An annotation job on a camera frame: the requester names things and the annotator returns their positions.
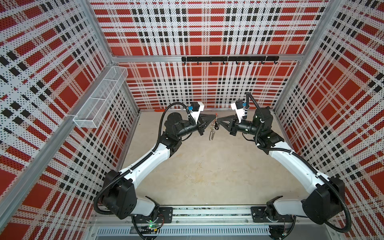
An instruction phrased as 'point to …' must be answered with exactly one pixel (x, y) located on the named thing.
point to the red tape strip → (159, 110)
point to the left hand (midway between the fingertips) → (215, 117)
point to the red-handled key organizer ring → (215, 125)
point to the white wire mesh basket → (91, 113)
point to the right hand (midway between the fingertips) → (218, 122)
